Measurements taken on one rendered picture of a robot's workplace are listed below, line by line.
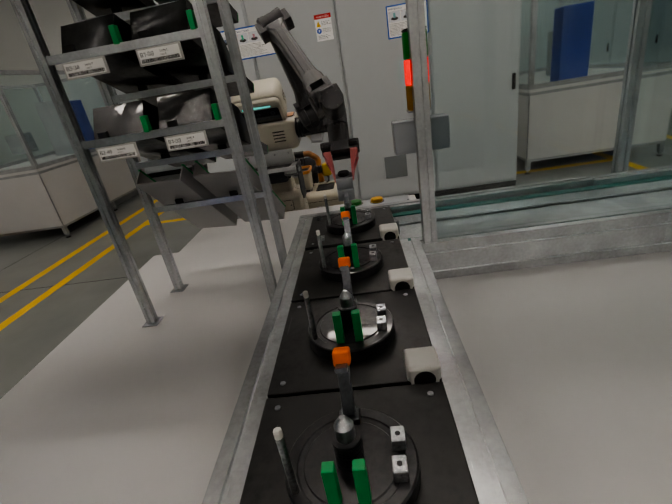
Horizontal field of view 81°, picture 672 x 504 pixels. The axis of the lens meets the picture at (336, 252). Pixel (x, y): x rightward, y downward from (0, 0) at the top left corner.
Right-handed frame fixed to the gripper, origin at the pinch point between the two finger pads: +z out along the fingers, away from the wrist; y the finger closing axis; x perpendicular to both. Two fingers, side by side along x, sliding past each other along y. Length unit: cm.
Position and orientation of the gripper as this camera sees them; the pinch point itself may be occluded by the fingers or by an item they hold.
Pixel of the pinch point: (344, 177)
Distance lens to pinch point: 105.3
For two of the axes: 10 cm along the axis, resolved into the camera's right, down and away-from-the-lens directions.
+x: 0.9, 1.6, 9.8
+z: 1.2, 9.8, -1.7
